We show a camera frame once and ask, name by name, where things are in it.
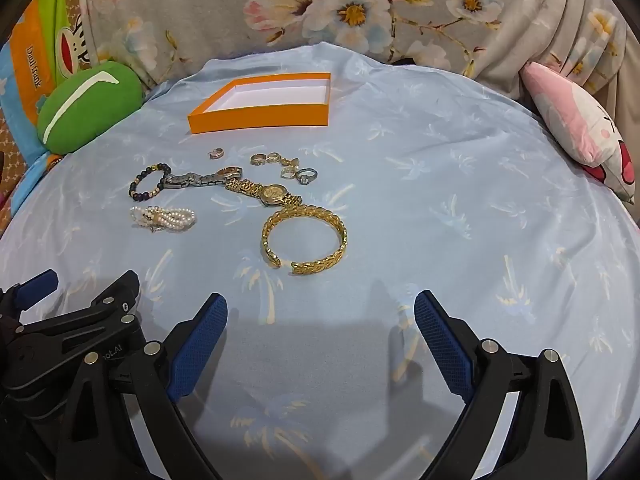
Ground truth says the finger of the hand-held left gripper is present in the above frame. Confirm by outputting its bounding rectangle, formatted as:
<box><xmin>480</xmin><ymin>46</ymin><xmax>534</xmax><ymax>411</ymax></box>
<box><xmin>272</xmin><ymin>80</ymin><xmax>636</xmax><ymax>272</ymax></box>
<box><xmin>0</xmin><ymin>269</ymin><xmax>59</xmax><ymax>313</ymax></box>
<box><xmin>22</xmin><ymin>270</ymin><xmax>142</xmax><ymax>348</ymax></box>

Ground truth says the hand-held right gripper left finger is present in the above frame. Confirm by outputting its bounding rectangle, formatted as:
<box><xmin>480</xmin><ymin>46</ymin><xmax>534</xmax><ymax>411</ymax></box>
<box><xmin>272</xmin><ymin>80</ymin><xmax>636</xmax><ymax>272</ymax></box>
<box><xmin>55</xmin><ymin>292</ymin><xmax>229</xmax><ymax>480</ymax></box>

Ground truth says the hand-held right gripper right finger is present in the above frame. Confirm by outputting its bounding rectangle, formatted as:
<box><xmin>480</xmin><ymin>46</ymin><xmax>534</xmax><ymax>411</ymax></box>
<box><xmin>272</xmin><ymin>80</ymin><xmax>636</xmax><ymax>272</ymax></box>
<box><xmin>414</xmin><ymin>290</ymin><xmax>588</xmax><ymax>480</ymax></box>

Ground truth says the white pearl bracelet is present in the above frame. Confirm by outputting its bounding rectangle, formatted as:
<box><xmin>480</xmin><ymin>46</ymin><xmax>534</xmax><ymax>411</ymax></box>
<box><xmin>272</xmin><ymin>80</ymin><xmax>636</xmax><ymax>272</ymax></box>
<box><xmin>130</xmin><ymin>205</ymin><xmax>197</xmax><ymax>233</ymax></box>

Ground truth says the black bead bracelet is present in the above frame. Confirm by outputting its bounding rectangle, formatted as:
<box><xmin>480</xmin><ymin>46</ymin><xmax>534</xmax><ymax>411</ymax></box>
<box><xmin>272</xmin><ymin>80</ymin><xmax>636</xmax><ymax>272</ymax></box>
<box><xmin>129</xmin><ymin>162</ymin><xmax>172</xmax><ymax>202</ymax></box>

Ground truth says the gold chain-pattern bangle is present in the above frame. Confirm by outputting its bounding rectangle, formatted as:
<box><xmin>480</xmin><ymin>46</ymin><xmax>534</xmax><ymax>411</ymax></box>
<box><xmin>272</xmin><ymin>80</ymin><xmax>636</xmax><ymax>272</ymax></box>
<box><xmin>260</xmin><ymin>205</ymin><xmax>348</xmax><ymax>276</ymax></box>

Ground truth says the grey metal watch band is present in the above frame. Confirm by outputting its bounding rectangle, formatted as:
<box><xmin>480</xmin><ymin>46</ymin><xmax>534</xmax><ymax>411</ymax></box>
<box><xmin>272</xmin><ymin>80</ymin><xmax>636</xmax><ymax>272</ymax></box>
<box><xmin>161</xmin><ymin>165</ymin><xmax>244</xmax><ymax>190</ymax></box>

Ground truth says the gold wristwatch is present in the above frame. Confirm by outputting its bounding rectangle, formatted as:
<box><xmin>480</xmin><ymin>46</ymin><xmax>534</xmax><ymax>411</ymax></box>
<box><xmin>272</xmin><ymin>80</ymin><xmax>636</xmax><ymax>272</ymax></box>
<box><xmin>224</xmin><ymin>177</ymin><xmax>303</xmax><ymax>208</ymax></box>

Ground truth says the orange shallow cardboard box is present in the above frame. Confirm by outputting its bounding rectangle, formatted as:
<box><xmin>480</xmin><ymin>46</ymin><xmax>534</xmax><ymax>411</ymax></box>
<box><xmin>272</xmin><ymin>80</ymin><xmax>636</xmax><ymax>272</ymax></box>
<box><xmin>188</xmin><ymin>73</ymin><xmax>332</xmax><ymax>135</ymax></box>

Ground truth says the brown patterned mat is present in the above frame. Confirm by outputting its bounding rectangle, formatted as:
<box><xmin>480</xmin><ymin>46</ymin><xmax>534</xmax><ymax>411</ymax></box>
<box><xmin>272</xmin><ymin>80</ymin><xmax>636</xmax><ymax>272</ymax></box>
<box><xmin>0</xmin><ymin>122</ymin><xmax>32</xmax><ymax>188</ymax></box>

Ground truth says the light blue palm-print bedsheet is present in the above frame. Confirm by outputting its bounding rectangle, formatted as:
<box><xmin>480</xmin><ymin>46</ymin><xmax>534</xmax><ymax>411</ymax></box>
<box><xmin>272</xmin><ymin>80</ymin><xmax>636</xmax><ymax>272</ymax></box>
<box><xmin>0</xmin><ymin>41</ymin><xmax>640</xmax><ymax>480</ymax></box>

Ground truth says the green round pillow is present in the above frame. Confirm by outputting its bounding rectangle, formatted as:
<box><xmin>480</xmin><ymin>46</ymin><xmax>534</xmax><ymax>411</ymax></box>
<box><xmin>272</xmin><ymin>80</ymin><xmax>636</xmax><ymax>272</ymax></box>
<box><xmin>37</xmin><ymin>61</ymin><xmax>144</xmax><ymax>156</ymax></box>

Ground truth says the colourful cartoon printed blanket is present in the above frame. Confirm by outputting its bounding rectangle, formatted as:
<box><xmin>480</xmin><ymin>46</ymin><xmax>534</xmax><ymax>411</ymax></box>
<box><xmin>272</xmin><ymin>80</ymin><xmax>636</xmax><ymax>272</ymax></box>
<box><xmin>0</xmin><ymin>0</ymin><xmax>98</xmax><ymax>196</ymax></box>

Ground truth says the pink cartoon pillow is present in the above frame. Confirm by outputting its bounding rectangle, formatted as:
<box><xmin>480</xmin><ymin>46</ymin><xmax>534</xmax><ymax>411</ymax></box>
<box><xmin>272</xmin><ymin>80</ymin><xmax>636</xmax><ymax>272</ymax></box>
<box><xmin>520</xmin><ymin>61</ymin><xmax>637</xmax><ymax>206</ymax></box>

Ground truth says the grey floral quilt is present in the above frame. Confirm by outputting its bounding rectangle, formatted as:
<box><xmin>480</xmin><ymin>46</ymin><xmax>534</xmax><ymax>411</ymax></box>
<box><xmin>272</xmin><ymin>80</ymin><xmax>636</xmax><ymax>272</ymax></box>
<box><xmin>79</xmin><ymin>0</ymin><xmax>640</xmax><ymax>128</ymax></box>

